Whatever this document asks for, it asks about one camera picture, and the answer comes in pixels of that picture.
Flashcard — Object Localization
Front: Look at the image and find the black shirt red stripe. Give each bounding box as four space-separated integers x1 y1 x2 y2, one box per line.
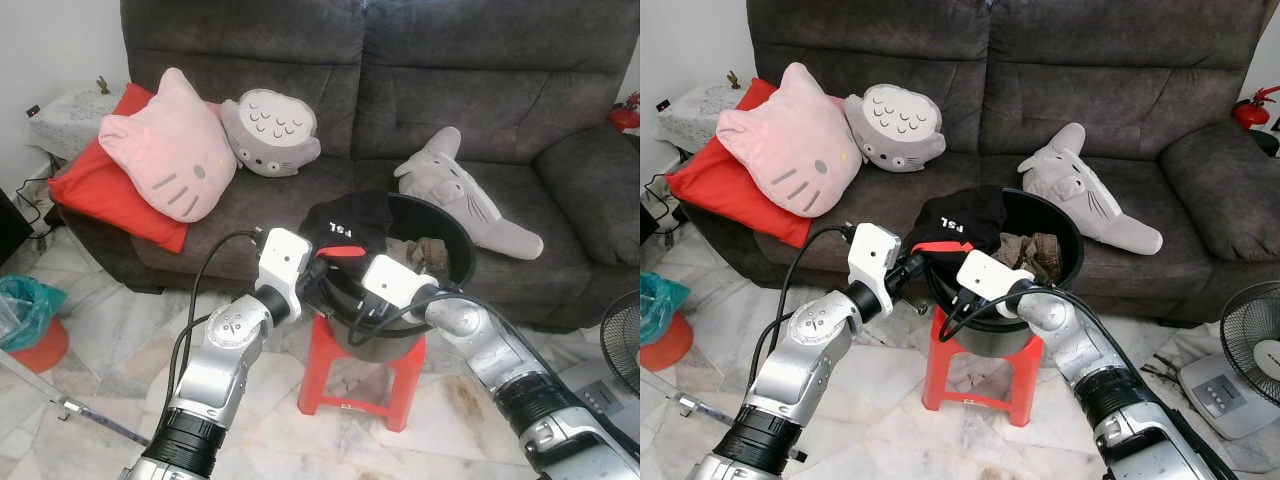
905 185 1007 257
300 190 393 261

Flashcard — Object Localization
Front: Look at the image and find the red plastic stool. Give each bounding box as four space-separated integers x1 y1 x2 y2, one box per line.
922 305 1048 429
298 312 428 433

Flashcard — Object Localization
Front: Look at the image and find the brown crumpled garment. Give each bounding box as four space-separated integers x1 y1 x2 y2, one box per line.
385 235 451 278
1000 230 1064 283

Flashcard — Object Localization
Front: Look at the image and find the black laundry basket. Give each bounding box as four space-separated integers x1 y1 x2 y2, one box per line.
300 192 478 363
920 187 1088 358

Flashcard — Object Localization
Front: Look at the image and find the round grey totoro cushion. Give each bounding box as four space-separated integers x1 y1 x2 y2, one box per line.
220 88 323 178
843 83 947 173

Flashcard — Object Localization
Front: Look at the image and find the long grey totoro plush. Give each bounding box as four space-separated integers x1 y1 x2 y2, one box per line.
1018 122 1164 256
393 127 544 261

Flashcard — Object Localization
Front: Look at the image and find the pink cat face cushion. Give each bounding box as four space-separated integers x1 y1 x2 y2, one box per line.
98 67 239 223
715 62 863 219

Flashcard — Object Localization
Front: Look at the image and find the red cushion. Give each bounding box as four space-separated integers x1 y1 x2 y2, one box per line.
48 83 226 254
665 78 851 249

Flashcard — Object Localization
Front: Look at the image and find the dark grey sofa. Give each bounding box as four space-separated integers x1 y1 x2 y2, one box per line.
58 0 641 333
678 0 1280 326

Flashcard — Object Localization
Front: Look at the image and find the silver metal clothes rack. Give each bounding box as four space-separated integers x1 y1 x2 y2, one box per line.
0 350 151 448
640 368 763 433

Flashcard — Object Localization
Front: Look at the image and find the red plastic bucket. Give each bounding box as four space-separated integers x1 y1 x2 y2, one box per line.
640 312 694 373
5 318 69 374

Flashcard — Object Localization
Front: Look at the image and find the white floor fan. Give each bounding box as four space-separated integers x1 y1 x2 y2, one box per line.
1178 280 1280 441
560 290 641 421

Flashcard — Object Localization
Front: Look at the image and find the side table lace cloth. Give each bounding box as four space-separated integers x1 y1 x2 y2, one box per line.
655 80 753 156
25 85 126 163

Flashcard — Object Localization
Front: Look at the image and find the red fire extinguisher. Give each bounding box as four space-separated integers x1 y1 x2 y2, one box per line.
1230 85 1280 131
608 92 641 133

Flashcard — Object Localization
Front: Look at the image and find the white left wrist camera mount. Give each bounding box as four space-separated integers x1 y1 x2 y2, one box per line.
848 223 904 319
257 228 313 323

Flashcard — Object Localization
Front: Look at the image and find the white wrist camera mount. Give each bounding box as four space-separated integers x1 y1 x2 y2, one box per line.
955 250 1038 323
360 255 441 326
848 223 904 319
257 228 313 323

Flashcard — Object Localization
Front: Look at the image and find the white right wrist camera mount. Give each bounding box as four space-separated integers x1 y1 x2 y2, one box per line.
955 250 1038 323
360 255 441 326

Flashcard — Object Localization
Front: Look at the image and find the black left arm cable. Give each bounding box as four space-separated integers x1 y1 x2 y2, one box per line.
163 230 263 401
745 225 853 391

